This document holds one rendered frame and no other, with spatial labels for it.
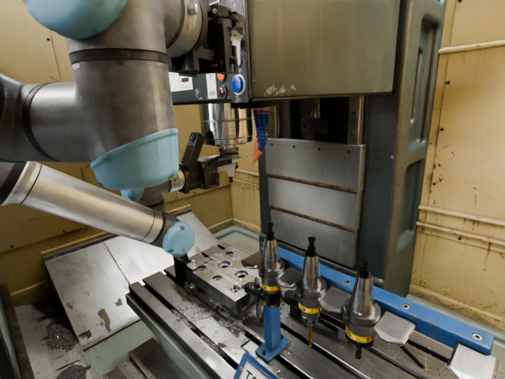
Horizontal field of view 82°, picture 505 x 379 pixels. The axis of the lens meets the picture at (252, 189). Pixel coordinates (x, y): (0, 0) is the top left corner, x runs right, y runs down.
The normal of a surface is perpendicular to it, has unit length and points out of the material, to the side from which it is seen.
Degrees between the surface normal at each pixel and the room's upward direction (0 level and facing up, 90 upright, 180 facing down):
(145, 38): 90
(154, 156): 93
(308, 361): 0
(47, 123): 86
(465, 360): 0
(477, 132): 90
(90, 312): 24
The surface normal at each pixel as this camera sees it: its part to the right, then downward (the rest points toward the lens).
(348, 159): -0.72, 0.23
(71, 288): 0.24, -0.80
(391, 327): -0.05, -0.95
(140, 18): 0.77, 0.15
